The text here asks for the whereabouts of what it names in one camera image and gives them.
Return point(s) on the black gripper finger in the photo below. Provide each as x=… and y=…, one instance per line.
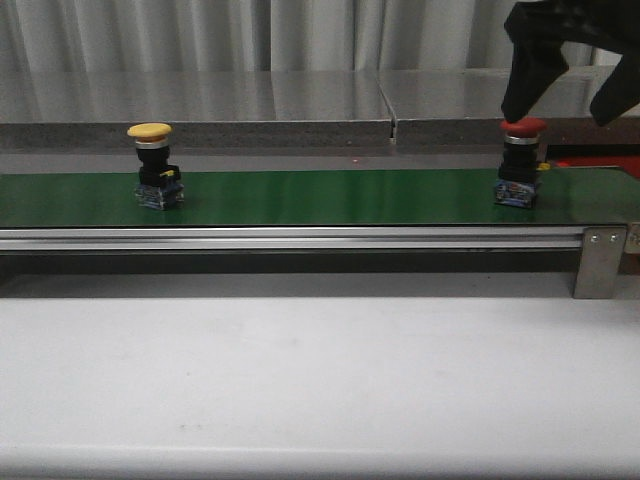
x=536, y=65
x=619, y=93

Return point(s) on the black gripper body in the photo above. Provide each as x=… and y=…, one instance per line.
x=607, y=25

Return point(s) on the red mushroom push button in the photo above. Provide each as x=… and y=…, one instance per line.
x=517, y=179

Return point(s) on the yellow mushroom push button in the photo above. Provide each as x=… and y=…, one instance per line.
x=160, y=186

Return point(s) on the red bin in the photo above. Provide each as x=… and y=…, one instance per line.
x=627, y=163

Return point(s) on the right stainless steel table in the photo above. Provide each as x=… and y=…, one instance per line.
x=463, y=107

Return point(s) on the stainless steel table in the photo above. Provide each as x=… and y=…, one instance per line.
x=463, y=107
x=92, y=111

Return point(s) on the green conveyor belt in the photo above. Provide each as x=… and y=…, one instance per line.
x=567, y=196

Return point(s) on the left stainless steel table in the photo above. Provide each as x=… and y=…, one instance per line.
x=92, y=111

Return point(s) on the grey pleated curtain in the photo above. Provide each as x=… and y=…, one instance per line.
x=154, y=36

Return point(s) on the small steel end bracket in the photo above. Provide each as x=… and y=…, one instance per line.
x=632, y=243

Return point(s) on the steel conveyor support bracket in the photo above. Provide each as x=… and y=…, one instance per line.
x=601, y=253

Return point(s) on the aluminium conveyor side rail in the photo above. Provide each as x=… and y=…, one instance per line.
x=206, y=239

